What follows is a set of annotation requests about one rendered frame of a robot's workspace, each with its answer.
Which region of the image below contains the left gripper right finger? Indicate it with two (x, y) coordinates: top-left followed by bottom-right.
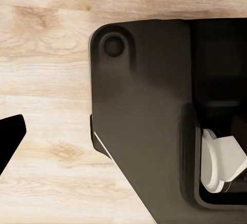
(231, 114), (247, 155)

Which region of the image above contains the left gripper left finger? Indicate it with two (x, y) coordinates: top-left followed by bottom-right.
(0, 114), (27, 175)

